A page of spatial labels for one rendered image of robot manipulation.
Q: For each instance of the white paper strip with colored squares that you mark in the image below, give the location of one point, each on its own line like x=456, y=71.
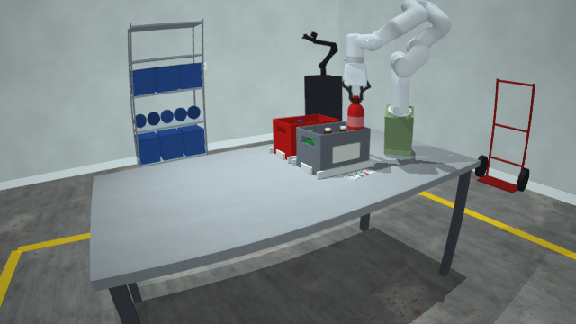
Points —
x=360, y=174

